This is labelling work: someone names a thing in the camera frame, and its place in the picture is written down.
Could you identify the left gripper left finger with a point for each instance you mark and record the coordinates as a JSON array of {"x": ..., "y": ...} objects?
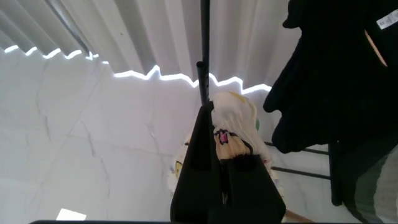
[{"x": 199, "y": 174}]

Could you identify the black short-sleeved shirt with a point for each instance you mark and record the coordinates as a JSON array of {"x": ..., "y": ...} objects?
[{"x": 329, "y": 93}]

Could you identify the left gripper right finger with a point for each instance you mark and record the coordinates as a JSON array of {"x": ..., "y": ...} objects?
[{"x": 252, "y": 193}]

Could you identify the cream printed garment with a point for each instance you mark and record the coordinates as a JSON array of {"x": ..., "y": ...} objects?
[{"x": 236, "y": 121}]

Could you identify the black clothes rack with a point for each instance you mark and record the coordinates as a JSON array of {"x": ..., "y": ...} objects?
[{"x": 204, "y": 37}]

